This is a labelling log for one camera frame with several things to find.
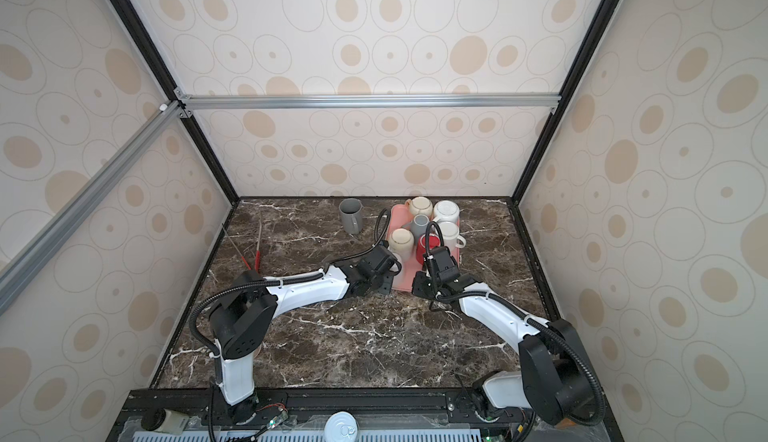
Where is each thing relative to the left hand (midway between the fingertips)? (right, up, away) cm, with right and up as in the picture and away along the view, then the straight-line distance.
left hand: (396, 275), depth 89 cm
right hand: (+6, -2, -1) cm, 7 cm away
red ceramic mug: (+8, +8, +6) cm, 13 cm away
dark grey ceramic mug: (-15, +19, +13) cm, 27 cm away
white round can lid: (-13, -30, -23) cm, 40 cm away
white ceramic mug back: (+18, +20, +17) cm, 32 cm away
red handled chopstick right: (-47, +4, +12) cm, 49 cm away
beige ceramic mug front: (+2, +10, +5) cm, 11 cm away
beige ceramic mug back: (+9, +22, +17) cm, 29 cm away
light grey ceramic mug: (+8, +15, +10) cm, 20 cm away
